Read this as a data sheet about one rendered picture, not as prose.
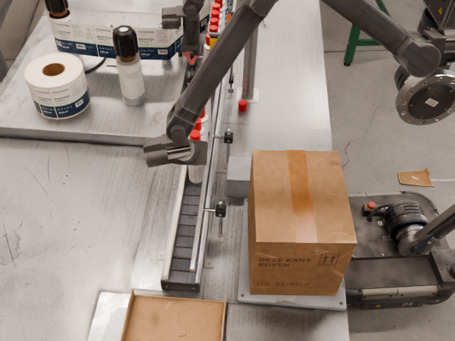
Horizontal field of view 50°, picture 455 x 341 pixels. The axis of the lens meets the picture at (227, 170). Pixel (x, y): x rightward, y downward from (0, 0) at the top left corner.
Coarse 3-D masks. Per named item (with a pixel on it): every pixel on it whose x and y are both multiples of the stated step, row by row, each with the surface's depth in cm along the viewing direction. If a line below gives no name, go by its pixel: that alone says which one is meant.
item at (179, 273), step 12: (228, 12) 224; (216, 120) 176; (192, 192) 154; (192, 204) 150; (204, 204) 151; (180, 216) 148; (192, 216) 148; (180, 228) 145; (192, 228) 145; (180, 240) 142; (192, 240) 142; (180, 252) 139; (180, 264) 137; (180, 276) 134; (192, 276) 134
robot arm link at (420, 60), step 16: (336, 0) 102; (352, 0) 102; (352, 16) 104; (368, 16) 104; (384, 16) 104; (368, 32) 106; (384, 32) 106; (400, 32) 106; (416, 32) 112; (400, 48) 107; (416, 48) 106; (432, 48) 106; (416, 64) 108; (432, 64) 108
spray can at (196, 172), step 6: (192, 132) 142; (198, 132) 142; (192, 138) 142; (198, 138) 142; (192, 168) 151; (198, 168) 150; (192, 174) 153; (198, 174) 152; (192, 180) 155; (198, 180) 155
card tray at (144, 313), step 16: (128, 304) 129; (144, 304) 133; (160, 304) 133; (176, 304) 133; (192, 304) 134; (208, 304) 134; (224, 304) 130; (128, 320) 130; (144, 320) 130; (160, 320) 130; (176, 320) 130; (192, 320) 131; (208, 320) 131; (128, 336) 127; (144, 336) 127; (160, 336) 127; (176, 336) 128; (192, 336) 128; (208, 336) 128
